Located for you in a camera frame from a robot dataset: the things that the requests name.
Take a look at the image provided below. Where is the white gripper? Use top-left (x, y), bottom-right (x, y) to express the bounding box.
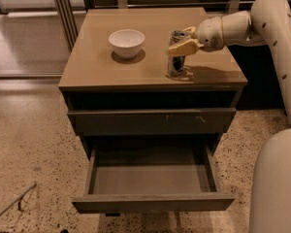
top-left (167, 17), bottom-right (224, 57)

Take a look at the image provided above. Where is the silver redbull can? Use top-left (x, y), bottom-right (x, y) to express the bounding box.
top-left (167, 30), bottom-right (187, 76)

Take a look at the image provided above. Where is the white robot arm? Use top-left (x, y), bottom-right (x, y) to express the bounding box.
top-left (167, 0), bottom-right (291, 233)

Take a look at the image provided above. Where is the closed top drawer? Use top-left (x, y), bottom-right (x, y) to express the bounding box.
top-left (68, 108), bottom-right (236, 136)

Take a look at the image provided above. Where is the grey drawer cabinet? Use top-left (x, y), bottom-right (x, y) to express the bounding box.
top-left (59, 8), bottom-right (246, 150)

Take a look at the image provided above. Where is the open middle drawer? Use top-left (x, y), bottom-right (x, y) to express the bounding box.
top-left (72, 145), bottom-right (234, 215)

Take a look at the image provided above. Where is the white ceramic bowl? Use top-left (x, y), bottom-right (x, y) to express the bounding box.
top-left (109, 29), bottom-right (145, 59)

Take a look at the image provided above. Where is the metal rod on floor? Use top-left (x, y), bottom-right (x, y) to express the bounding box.
top-left (0, 183), bottom-right (37, 216)

